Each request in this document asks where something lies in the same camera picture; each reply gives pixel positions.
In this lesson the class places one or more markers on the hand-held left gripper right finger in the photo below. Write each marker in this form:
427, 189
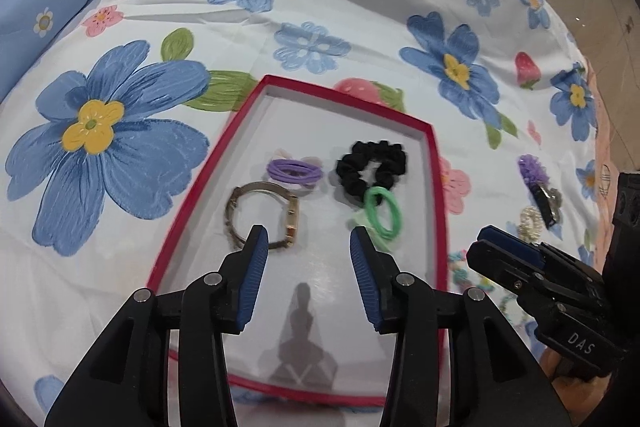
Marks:
367, 277

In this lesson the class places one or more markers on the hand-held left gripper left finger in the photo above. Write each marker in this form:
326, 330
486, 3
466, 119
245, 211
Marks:
252, 277

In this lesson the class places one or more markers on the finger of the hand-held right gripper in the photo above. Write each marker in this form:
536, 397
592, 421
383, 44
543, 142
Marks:
510, 243
500, 267

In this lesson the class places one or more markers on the red shallow box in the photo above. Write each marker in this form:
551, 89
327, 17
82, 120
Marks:
305, 147

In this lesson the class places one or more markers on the person's right hand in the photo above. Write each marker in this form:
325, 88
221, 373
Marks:
570, 397

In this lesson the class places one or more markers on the black hair claw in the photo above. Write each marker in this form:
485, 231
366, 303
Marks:
545, 202

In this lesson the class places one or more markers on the purple scrunchie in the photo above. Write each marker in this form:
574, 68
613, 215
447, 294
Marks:
532, 168

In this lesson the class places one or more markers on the black scrunchie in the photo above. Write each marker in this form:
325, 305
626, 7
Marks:
350, 177

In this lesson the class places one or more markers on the pink printed cloth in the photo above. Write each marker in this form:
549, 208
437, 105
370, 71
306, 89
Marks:
602, 167

